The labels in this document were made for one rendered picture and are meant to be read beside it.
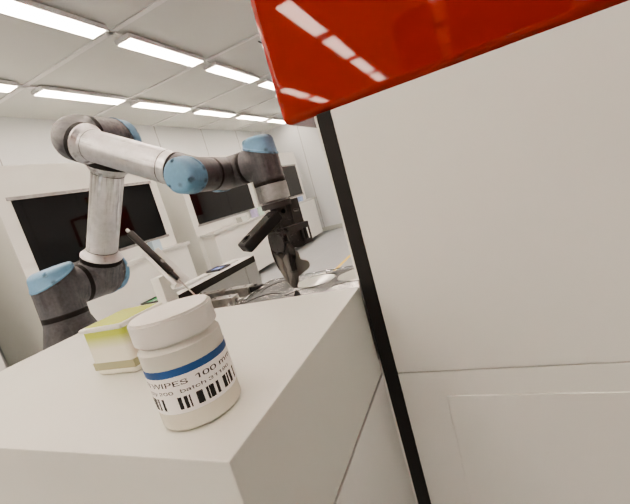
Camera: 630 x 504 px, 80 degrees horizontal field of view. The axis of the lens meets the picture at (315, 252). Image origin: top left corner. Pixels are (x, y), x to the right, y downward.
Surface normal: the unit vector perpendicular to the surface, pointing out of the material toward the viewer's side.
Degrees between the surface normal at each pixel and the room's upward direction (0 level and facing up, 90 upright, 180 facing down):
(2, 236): 90
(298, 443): 90
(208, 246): 90
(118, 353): 90
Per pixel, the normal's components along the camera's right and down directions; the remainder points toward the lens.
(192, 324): 0.73, -0.09
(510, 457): -0.36, 0.26
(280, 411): 0.89, -0.18
